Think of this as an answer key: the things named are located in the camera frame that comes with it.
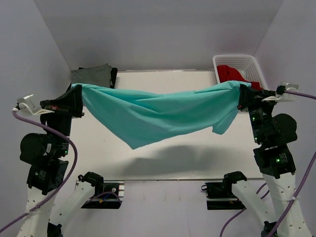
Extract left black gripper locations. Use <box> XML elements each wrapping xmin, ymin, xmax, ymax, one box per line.
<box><xmin>40</xmin><ymin>83</ymin><xmax>86</xmax><ymax>154</ymax></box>

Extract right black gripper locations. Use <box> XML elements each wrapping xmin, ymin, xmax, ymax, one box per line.
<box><xmin>236</xmin><ymin>83</ymin><xmax>279</xmax><ymax>142</ymax></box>

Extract teal t shirt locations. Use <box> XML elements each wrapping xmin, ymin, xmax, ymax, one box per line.
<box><xmin>81</xmin><ymin>80</ymin><xmax>251</xmax><ymax>149</ymax></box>

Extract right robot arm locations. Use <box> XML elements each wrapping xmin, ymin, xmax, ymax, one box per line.
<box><xmin>223</xmin><ymin>83</ymin><xmax>316</xmax><ymax>237</ymax></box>

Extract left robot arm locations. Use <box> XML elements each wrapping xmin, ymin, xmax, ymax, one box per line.
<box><xmin>13</xmin><ymin>85</ymin><xmax>104</xmax><ymax>237</ymax></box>

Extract red t shirt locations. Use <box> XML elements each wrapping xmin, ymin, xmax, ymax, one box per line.
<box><xmin>216</xmin><ymin>65</ymin><xmax>263</xmax><ymax>90</ymax></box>

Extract white plastic basket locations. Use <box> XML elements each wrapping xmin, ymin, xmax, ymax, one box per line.
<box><xmin>213</xmin><ymin>54</ymin><xmax>268</xmax><ymax>90</ymax></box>

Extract folded grey t shirt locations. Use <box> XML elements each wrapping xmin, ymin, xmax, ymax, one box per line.
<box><xmin>71</xmin><ymin>64</ymin><xmax>112</xmax><ymax>87</ymax></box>

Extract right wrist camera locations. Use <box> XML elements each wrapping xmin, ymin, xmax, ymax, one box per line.
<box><xmin>262</xmin><ymin>82</ymin><xmax>299</xmax><ymax>103</ymax></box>

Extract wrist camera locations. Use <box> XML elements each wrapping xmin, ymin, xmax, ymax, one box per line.
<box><xmin>12</xmin><ymin>94</ymin><xmax>53</xmax><ymax>117</ymax></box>
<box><xmin>262</xmin><ymin>82</ymin><xmax>299</xmax><ymax>103</ymax></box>

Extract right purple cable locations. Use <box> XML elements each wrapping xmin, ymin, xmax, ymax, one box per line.
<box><xmin>219</xmin><ymin>89</ymin><xmax>316</xmax><ymax>237</ymax></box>

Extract purple cable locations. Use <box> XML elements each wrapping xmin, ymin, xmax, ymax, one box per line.
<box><xmin>219</xmin><ymin>89</ymin><xmax>316</xmax><ymax>237</ymax></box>
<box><xmin>0</xmin><ymin>108</ymin><xmax>121</xmax><ymax>235</ymax></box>

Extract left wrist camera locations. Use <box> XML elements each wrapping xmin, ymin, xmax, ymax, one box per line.
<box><xmin>12</xmin><ymin>94</ymin><xmax>53</xmax><ymax>117</ymax></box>

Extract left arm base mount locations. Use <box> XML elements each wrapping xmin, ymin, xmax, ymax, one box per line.
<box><xmin>81</xmin><ymin>181</ymin><xmax>124</xmax><ymax>209</ymax></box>

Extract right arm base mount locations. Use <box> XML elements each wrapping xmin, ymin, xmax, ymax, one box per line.
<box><xmin>201</xmin><ymin>181</ymin><xmax>245</xmax><ymax>210</ymax></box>

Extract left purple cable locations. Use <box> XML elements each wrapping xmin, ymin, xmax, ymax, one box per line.
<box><xmin>0</xmin><ymin>108</ymin><xmax>121</xmax><ymax>235</ymax></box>

